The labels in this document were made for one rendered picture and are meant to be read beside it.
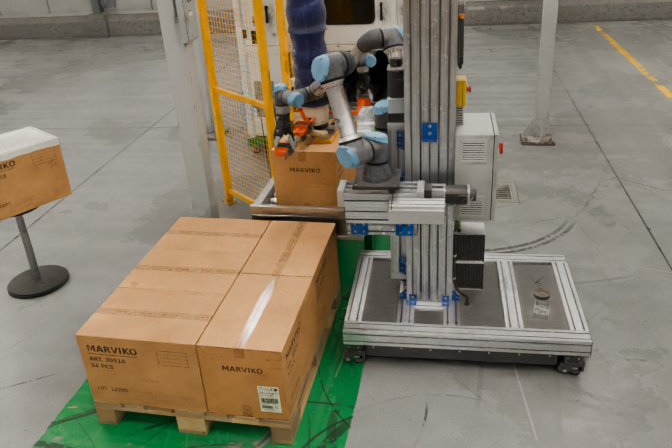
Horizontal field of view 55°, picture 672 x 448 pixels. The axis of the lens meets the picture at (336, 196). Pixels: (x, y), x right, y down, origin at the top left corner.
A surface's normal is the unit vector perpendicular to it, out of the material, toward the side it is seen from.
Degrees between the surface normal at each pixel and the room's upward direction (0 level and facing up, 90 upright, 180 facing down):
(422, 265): 90
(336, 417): 0
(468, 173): 90
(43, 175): 90
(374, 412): 0
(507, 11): 90
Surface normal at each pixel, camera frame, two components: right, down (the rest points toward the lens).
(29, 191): 0.74, 0.25
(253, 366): -0.19, 0.43
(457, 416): -0.06, -0.90
